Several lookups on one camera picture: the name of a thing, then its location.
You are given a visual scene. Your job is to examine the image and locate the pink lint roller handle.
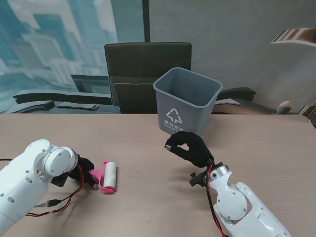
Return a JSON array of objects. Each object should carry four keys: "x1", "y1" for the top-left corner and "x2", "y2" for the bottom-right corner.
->
[{"x1": 88, "y1": 160, "x2": 116, "y2": 194}]

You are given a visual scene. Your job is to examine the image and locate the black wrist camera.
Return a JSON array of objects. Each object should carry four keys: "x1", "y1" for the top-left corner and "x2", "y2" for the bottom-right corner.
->
[
  {"x1": 50, "y1": 172, "x2": 71, "y2": 188},
  {"x1": 189, "y1": 172, "x2": 207, "y2": 188}
]

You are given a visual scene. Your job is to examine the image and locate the black armrest chair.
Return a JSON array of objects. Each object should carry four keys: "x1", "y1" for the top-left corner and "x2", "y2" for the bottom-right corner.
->
[{"x1": 213, "y1": 86, "x2": 279, "y2": 115}]

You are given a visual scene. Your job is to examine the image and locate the dark brown office chair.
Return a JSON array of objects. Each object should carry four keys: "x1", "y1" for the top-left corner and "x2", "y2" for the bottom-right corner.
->
[{"x1": 104, "y1": 42, "x2": 193, "y2": 115}]

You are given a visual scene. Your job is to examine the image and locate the red and black cable bundle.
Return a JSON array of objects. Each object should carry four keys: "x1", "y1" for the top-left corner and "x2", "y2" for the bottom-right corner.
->
[
  {"x1": 0, "y1": 158, "x2": 86, "y2": 218},
  {"x1": 205, "y1": 164, "x2": 232, "y2": 237}
]

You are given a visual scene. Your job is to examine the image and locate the flat black strap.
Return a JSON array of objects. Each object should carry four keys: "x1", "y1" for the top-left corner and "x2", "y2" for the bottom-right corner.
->
[{"x1": 57, "y1": 104, "x2": 100, "y2": 111}]

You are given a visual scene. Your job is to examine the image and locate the black strap buckle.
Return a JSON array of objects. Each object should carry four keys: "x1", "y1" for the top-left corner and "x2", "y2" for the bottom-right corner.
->
[{"x1": 37, "y1": 100, "x2": 55, "y2": 110}]

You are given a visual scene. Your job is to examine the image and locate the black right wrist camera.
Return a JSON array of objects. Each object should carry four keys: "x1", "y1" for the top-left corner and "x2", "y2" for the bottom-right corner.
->
[{"x1": 189, "y1": 172, "x2": 207, "y2": 188}]

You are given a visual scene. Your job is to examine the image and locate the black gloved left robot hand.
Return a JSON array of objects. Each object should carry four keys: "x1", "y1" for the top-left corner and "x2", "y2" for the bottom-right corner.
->
[{"x1": 69, "y1": 155, "x2": 99, "y2": 190}]

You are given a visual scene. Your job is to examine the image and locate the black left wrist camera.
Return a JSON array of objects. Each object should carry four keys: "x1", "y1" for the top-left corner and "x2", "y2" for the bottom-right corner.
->
[{"x1": 50, "y1": 172, "x2": 71, "y2": 188}]

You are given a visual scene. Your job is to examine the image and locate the grey plastic waste bin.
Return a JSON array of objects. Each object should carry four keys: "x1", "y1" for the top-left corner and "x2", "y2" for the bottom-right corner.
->
[{"x1": 153, "y1": 67, "x2": 224, "y2": 145}]

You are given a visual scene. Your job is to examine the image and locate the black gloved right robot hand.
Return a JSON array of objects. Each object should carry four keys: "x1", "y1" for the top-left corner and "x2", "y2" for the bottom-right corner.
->
[{"x1": 164, "y1": 131, "x2": 214, "y2": 168}]

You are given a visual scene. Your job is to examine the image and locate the white lint roll refill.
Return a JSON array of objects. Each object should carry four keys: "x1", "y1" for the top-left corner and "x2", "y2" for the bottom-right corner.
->
[{"x1": 102, "y1": 161, "x2": 118, "y2": 190}]

